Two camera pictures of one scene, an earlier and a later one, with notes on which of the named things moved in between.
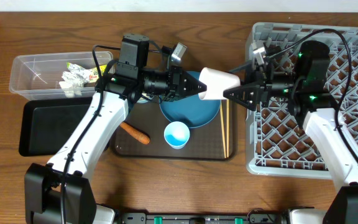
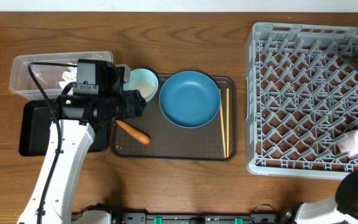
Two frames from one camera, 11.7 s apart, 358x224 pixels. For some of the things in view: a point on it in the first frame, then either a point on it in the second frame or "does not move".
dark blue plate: [192, 111] does not move
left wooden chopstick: [223, 129] does not move
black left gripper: [175, 79] to [133, 108]
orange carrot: [135, 133] does not move
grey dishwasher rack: [278, 143] does not move
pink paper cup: [216, 82] to [356, 140]
